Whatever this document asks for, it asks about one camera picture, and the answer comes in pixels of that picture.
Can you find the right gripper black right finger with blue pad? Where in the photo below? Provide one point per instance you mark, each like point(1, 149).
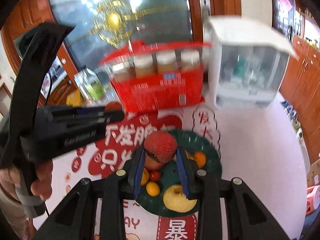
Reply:
point(247, 217)

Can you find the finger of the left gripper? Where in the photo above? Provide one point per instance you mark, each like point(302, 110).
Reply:
point(79, 122)
point(66, 110)

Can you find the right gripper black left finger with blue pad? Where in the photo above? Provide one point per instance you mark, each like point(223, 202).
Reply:
point(74, 217)

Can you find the red bumpy lychee fruit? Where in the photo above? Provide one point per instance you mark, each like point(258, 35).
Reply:
point(161, 146)

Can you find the yellow striped melon fruit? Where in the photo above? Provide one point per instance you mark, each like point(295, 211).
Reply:
point(145, 177)

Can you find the red cherry tomato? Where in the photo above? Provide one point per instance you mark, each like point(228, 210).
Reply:
point(155, 176)

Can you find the small orange tangerine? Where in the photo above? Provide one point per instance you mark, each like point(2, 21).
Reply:
point(153, 189)

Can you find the red persimmon tomato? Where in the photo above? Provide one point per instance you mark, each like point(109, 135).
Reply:
point(113, 106)

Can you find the person's left hand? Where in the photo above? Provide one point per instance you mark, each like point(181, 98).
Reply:
point(42, 186)

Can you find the yellow small box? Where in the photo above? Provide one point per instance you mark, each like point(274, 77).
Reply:
point(75, 99)

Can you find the green label plastic bottle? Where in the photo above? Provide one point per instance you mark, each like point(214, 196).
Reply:
point(92, 84)

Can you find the red paper cup package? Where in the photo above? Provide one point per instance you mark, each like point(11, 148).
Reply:
point(149, 77)

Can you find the red apple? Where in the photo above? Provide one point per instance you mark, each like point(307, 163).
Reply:
point(151, 164)

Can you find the small orange mandarin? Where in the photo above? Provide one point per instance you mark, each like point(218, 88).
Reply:
point(200, 158)

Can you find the yellow pear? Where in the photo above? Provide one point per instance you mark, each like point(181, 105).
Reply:
point(175, 200)

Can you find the white cup sterilizer box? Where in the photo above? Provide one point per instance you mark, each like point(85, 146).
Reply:
point(247, 62)

